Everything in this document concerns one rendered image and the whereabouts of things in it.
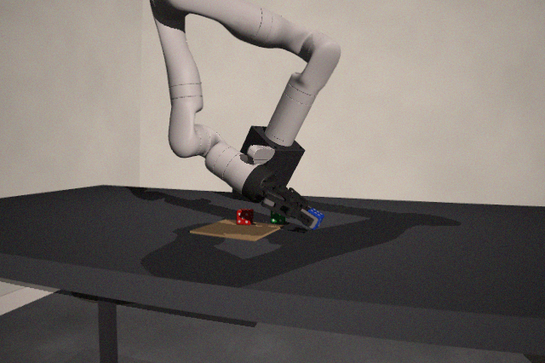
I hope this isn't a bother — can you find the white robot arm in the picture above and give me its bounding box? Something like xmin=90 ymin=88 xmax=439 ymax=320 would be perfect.
xmin=150 ymin=0 xmax=341 ymax=194

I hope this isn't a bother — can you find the blue die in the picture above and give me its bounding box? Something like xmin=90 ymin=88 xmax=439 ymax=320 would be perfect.
xmin=307 ymin=208 xmax=324 ymax=230

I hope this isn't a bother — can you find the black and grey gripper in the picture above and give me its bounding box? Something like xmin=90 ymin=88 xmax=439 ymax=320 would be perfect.
xmin=242 ymin=164 xmax=318 ymax=228

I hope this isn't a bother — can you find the green die with white pips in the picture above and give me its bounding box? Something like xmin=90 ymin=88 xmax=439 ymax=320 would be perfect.
xmin=271 ymin=211 xmax=286 ymax=223

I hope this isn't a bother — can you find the tan flat mat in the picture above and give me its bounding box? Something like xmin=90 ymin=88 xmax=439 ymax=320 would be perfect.
xmin=190 ymin=219 xmax=284 ymax=241

